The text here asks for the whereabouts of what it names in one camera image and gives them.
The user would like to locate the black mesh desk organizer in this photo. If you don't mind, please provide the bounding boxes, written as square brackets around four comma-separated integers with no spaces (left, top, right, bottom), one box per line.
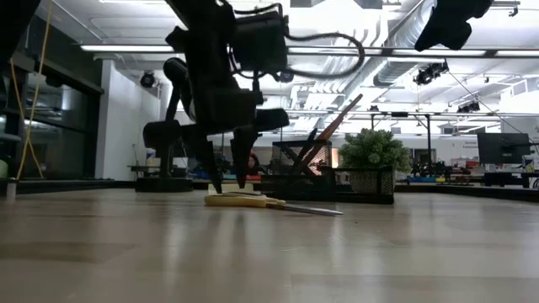
[260,140,396,205]

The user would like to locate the silver ventilation duct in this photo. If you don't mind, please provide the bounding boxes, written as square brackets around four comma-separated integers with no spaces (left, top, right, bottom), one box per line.
[319,0,439,92]

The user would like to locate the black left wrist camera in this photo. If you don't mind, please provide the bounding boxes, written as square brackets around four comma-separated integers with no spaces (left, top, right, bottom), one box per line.
[232,11,291,73]

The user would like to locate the green artificial plant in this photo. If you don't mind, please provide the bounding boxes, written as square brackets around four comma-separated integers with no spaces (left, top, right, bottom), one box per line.
[338,128,412,174]

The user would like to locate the black background desk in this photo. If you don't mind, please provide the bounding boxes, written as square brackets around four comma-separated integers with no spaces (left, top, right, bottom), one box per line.
[483,170,539,189]

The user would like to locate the black desk lamp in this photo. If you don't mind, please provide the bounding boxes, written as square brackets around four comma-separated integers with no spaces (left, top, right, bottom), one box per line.
[135,56,195,194]

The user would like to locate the long ceiling light strip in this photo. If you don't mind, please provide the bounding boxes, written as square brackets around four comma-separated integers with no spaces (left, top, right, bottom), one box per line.
[79,44,176,54]

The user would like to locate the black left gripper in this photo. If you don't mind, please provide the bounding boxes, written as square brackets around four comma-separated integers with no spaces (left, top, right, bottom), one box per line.
[142,41,291,195]

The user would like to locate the light wooden pencil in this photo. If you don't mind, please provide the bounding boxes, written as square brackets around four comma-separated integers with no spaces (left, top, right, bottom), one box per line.
[300,93,365,170]

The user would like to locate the black pen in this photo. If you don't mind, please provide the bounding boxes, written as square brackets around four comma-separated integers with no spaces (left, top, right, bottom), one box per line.
[294,127,319,169]

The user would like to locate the yellow handled scissors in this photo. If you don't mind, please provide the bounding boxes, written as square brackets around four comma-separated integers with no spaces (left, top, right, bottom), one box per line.
[204,192,344,217]

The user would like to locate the black aluminium table frame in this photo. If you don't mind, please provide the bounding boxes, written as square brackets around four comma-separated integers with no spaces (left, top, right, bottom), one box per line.
[0,178,539,204]

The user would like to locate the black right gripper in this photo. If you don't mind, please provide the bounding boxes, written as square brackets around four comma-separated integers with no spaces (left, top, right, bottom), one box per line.
[414,0,494,52]

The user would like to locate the yellow cable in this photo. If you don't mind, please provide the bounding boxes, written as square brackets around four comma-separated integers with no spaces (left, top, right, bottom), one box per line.
[10,0,54,182]

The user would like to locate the black background rig frame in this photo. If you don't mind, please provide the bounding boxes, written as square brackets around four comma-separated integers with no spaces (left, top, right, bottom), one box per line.
[369,111,434,169]

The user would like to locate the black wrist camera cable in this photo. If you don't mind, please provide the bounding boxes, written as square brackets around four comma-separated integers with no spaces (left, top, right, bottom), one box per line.
[229,3,366,81]

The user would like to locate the dark brown pencil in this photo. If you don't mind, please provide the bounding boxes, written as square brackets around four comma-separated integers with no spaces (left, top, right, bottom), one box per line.
[279,144,318,178]

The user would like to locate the person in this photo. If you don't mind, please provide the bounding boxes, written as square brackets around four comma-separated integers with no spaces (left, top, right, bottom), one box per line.
[246,151,261,177]

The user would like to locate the black monitor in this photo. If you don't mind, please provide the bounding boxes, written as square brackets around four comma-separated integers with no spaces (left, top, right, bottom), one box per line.
[478,132,531,165]

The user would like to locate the black ceiling spotlight cluster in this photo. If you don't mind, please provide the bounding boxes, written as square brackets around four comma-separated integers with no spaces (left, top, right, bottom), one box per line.
[456,100,481,114]
[414,61,451,87]

